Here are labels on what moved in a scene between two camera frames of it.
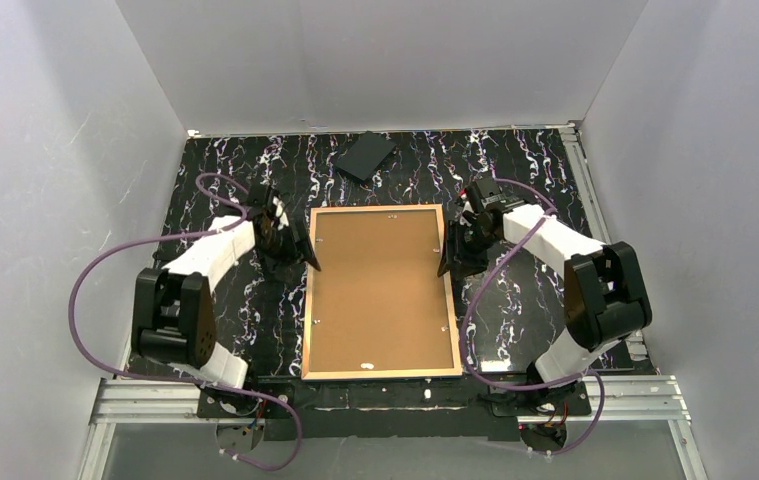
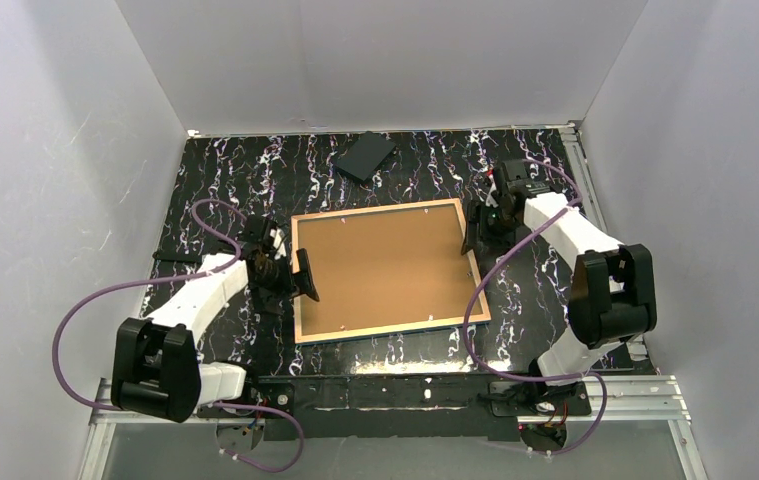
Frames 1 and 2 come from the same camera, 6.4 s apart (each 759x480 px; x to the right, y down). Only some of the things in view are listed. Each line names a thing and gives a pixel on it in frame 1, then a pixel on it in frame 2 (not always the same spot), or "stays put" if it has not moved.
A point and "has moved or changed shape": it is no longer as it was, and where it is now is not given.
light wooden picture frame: [377, 307] has moved or changed shape
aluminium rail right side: [574, 139] stays put
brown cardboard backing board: [377, 308] has moved or changed shape
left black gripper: [287, 240] -> [288, 279]
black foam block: [364, 154] stays put
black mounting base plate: [471, 408] stays put
